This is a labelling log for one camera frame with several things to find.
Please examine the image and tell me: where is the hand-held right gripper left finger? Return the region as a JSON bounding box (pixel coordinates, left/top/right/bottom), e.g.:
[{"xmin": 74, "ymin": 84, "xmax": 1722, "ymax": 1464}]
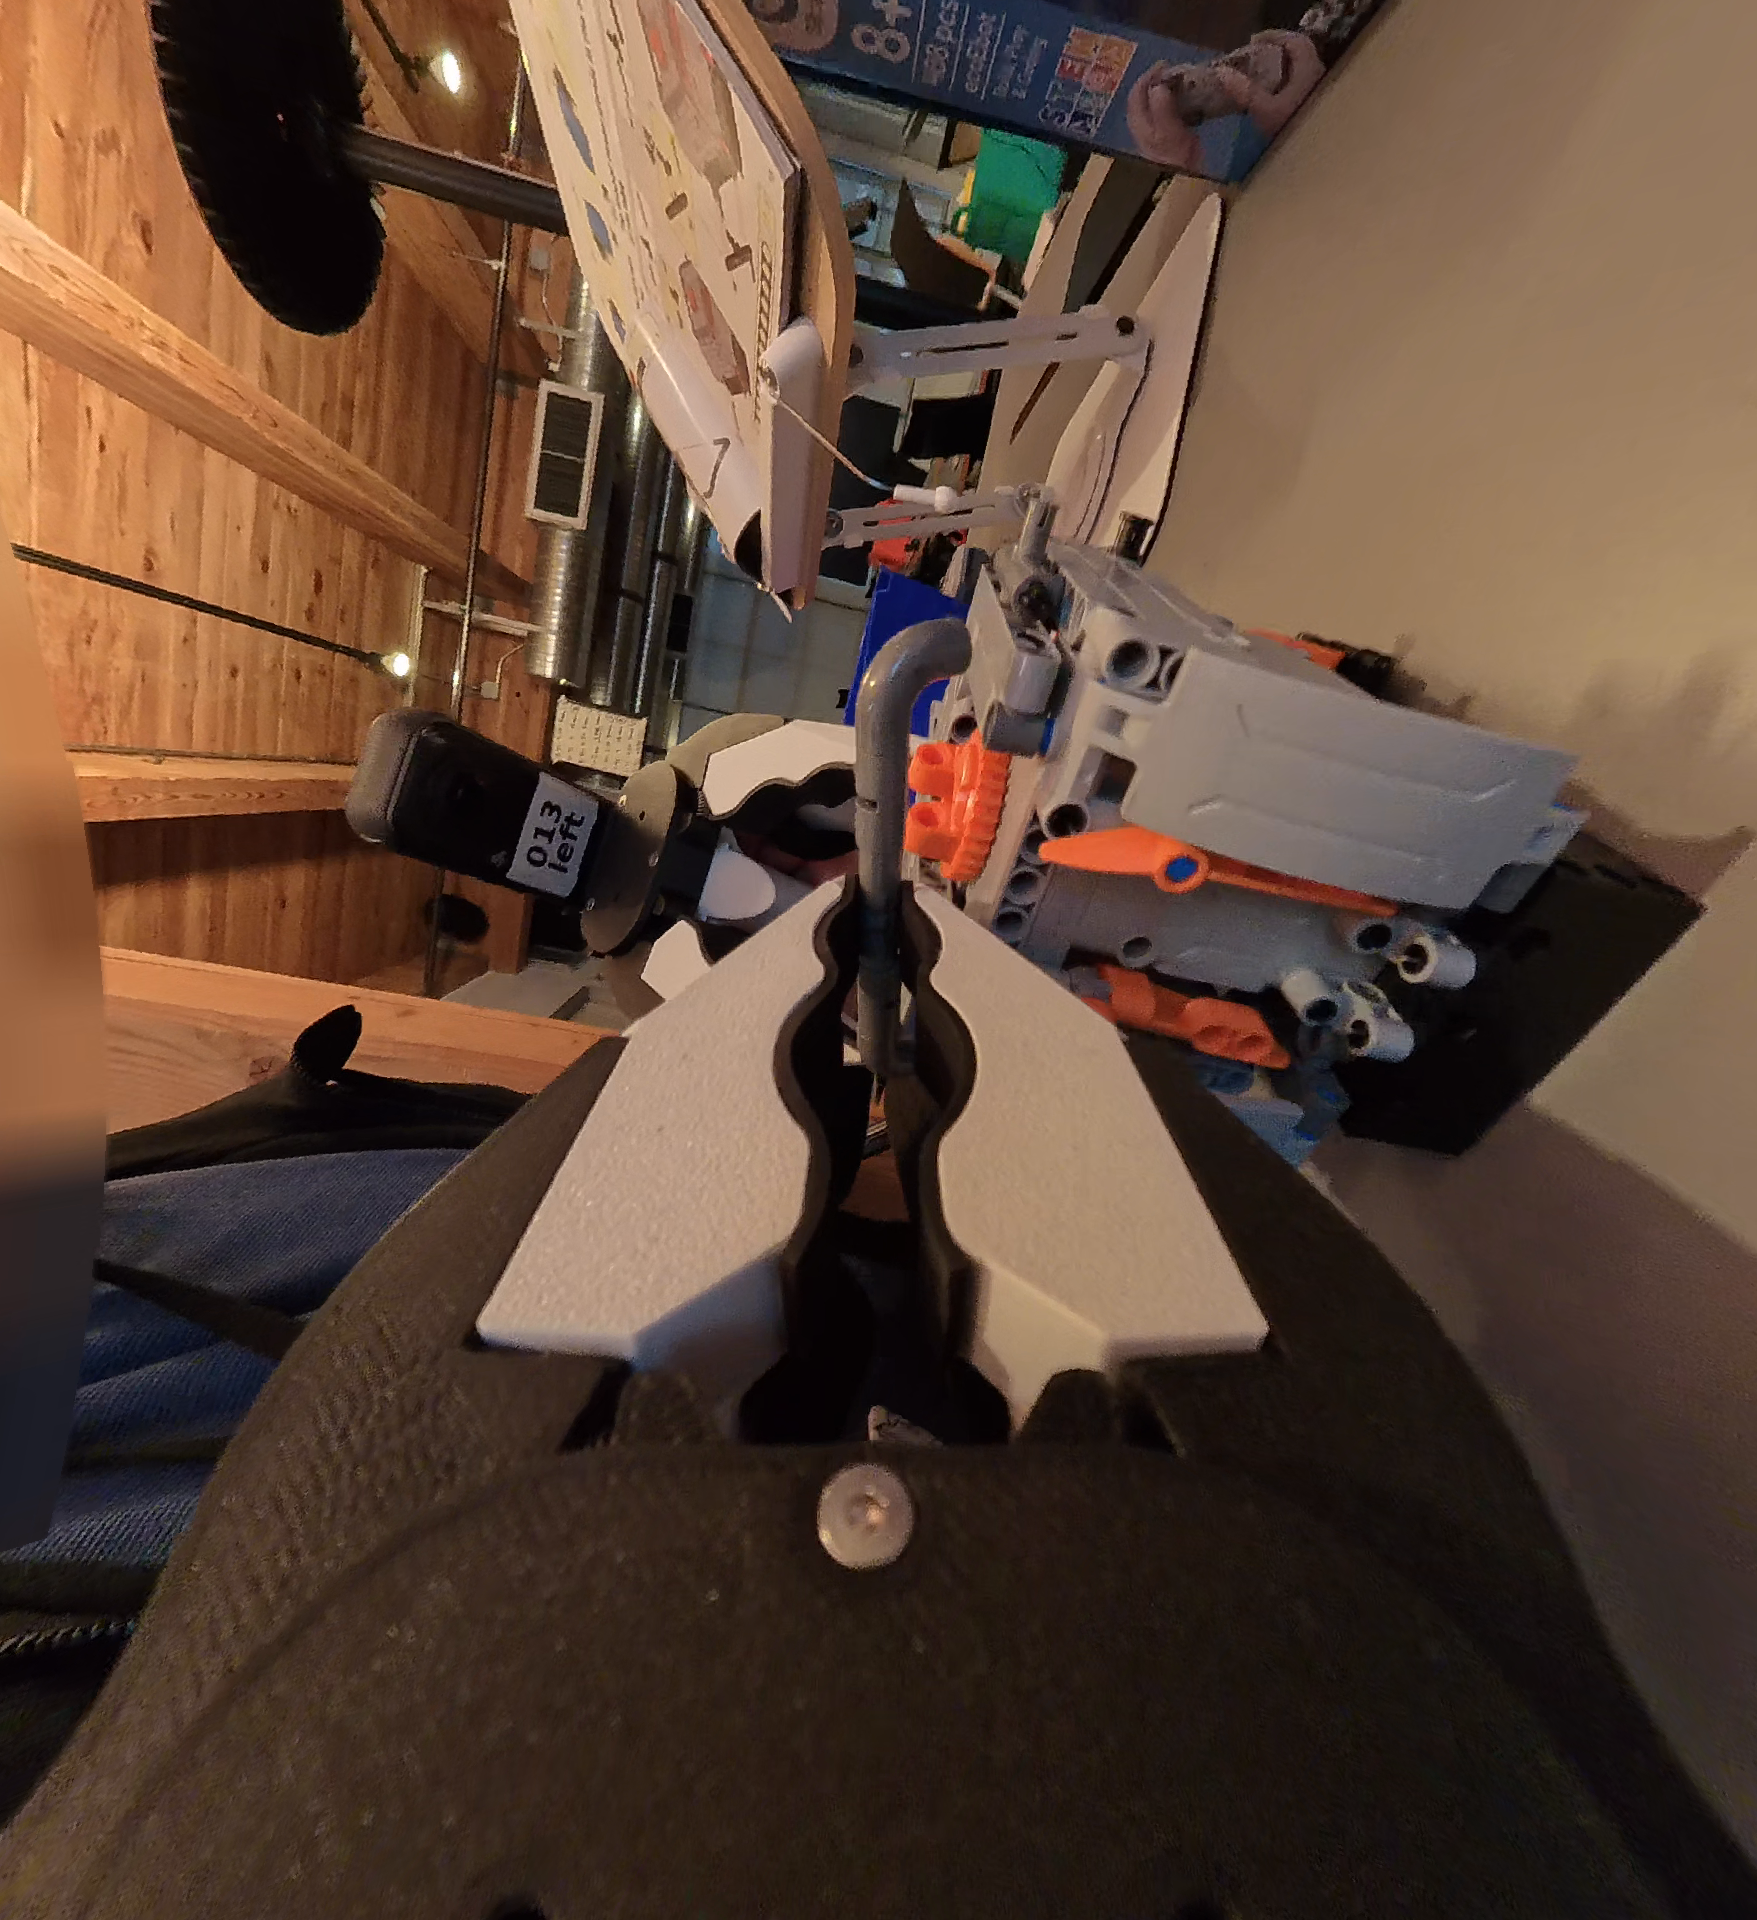
[{"xmin": 480, "ymin": 878, "xmax": 873, "ymax": 1447}]

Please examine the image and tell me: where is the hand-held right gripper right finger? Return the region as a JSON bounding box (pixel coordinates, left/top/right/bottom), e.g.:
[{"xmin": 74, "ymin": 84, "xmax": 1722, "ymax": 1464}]
[{"xmin": 886, "ymin": 878, "xmax": 1265, "ymax": 1447}]

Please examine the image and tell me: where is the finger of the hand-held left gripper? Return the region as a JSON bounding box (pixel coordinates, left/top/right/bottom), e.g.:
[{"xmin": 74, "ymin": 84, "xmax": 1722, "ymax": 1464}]
[
  {"xmin": 633, "ymin": 855, "xmax": 819, "ymax": 998},
  {"xmin": 685, "ymin": 719, "xmax": 865, "ymax": 836}
]

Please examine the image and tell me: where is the dark grey elbow connector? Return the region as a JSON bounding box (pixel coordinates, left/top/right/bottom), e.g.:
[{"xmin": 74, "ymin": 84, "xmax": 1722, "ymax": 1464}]
[{"xmin": 850, "ymin": 614, "xmax": 976, "ymax": 902}]

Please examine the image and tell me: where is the grey white toy robot model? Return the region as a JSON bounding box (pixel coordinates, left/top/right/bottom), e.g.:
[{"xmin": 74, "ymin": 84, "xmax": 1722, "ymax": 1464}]
[{"xmin": 904, "ymin": 495, "xmax": 1600, "ymax": 1157}]

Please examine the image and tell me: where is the open instruction booklet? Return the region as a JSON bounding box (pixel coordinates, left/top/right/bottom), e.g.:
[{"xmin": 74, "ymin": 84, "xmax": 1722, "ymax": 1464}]
[{"xmin": 505, "ymin": 0, "xmax": 819, "ymax": 616}]

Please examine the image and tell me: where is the white stand base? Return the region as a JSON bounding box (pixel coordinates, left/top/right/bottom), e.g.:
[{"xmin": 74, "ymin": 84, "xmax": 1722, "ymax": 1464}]
[{"xmin": 759, "ymin": 182, "xmax": 1230, "ymax": 601}]

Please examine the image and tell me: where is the black round disc fixture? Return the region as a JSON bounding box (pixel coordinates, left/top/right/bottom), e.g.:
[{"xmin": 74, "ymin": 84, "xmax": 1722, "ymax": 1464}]
[{"xmin": 147, "ymin": 0, "xmax": 565, "ymax": 338}]

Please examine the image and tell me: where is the blue robot kit box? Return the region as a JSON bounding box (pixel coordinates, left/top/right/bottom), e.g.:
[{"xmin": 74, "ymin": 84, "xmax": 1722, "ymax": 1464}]
[{"xmin": 776, "ymin": 0, "xmax": 1397, "ymax": 187}]

